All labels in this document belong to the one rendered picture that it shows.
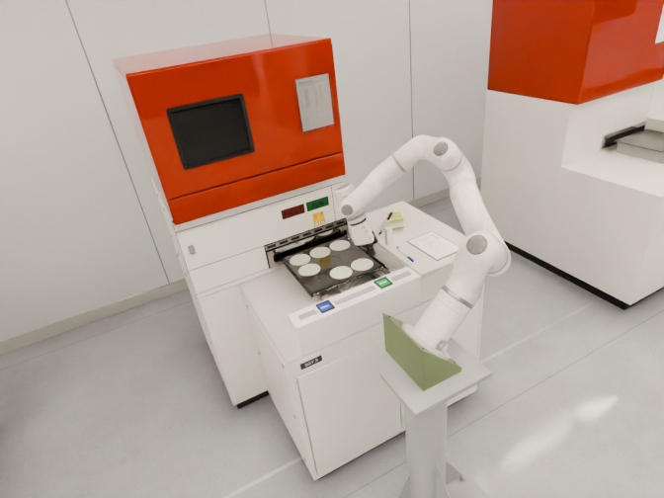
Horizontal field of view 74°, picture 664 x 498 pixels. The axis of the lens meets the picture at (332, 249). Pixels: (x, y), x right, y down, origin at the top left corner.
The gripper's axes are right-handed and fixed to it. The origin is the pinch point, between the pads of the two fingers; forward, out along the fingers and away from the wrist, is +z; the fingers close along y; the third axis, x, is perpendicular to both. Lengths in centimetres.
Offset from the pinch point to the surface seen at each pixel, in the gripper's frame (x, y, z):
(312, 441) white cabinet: -56, -26, 57
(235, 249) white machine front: -23, -54, -23
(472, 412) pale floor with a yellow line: 14, 8, 107
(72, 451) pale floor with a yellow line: -100, -164, 44
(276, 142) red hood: -3, -20, -59
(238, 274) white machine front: -25, -59, -11
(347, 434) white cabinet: -43, -21, 67
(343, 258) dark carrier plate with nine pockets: 1.6, -17.6, 1.7
